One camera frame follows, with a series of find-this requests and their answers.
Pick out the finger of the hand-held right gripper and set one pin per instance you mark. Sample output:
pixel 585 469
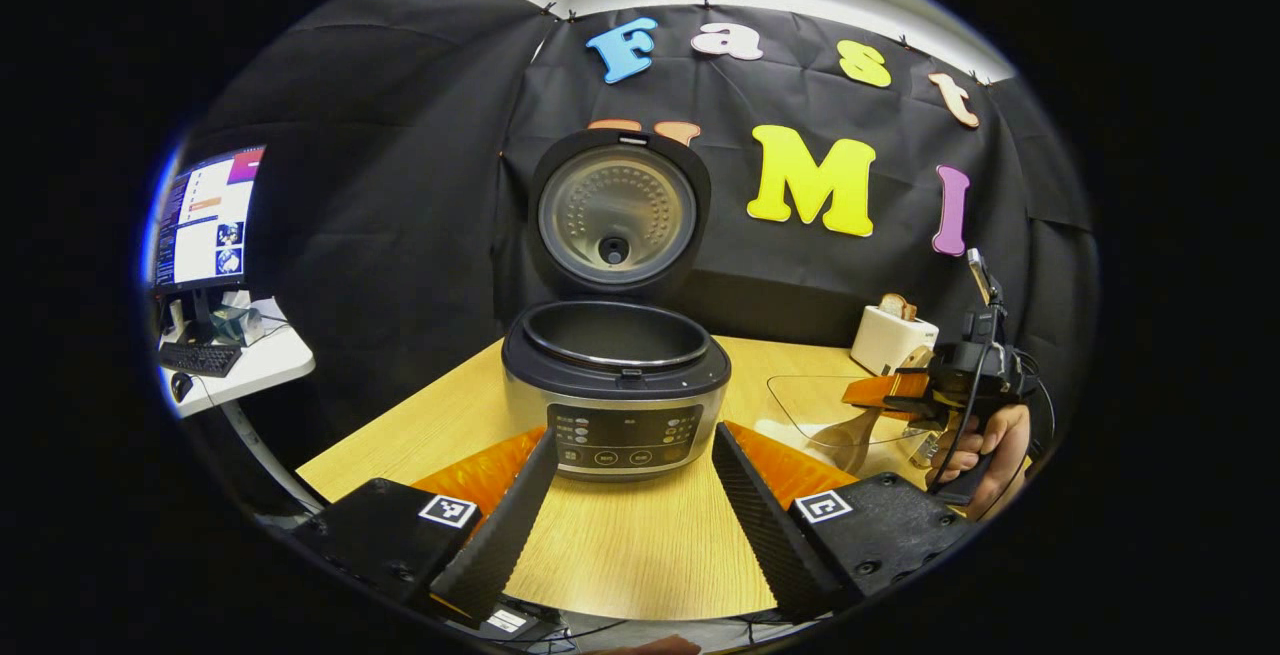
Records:
pixel 915 417
pixel 880 391

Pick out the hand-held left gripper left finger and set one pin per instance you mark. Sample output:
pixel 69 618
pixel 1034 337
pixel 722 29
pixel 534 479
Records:
pixel 510 530

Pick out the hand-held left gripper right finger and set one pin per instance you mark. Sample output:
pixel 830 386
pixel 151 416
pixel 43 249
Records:
pixel 770 535

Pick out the wooden spoon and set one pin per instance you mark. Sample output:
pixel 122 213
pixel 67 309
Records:
pixel 845 440

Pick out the black rice cooker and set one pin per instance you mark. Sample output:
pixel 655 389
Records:
pixel 615 370

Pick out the white toaster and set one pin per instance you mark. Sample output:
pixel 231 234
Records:
pixel 885 340

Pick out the bread slice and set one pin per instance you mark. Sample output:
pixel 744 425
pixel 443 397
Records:
pixel 896 307

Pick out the clear plastic container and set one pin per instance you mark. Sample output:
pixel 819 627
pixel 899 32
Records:
pixel 790 400

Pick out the white side table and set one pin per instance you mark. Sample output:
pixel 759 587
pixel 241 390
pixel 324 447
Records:
pixel 270 365

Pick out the clear plastic bag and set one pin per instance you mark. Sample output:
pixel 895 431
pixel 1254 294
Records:
pixel 235 327

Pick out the black keyboard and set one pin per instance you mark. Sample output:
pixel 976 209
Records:
pixel 200 359

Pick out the black computer mouse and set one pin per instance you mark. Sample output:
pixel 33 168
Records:
pixel 181 387

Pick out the computer monitor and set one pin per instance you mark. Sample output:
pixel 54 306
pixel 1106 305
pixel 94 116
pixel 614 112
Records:
pixel 210 225

